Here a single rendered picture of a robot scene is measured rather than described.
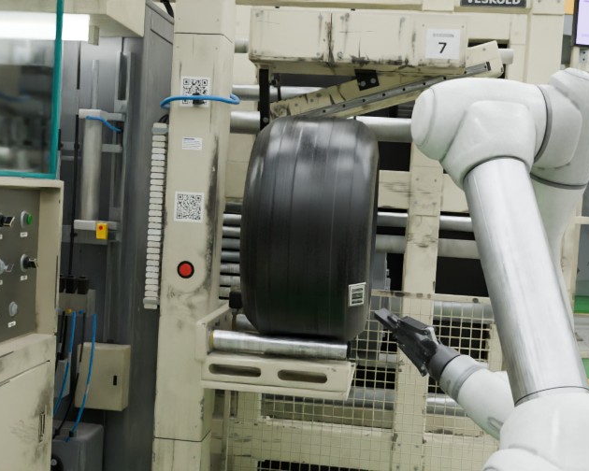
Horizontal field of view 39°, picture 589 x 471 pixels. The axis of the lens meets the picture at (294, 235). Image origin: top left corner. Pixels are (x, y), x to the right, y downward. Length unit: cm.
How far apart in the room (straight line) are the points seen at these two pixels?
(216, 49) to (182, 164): 30
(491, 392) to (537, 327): 50
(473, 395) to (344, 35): 113
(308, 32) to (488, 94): 110
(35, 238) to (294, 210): 62
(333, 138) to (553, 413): 105
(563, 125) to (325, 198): 66
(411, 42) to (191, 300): 92
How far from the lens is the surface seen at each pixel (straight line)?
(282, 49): 236
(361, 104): 245
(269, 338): 202
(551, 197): 145
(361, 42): 235
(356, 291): 190
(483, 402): 163
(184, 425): 219
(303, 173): 189
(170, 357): 216
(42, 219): 205
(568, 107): 139
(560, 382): 113
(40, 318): 208
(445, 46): 234
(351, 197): 186
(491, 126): 130
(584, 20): 582
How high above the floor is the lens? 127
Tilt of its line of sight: 3 degrees down
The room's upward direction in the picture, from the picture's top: 3 degrees clockwise
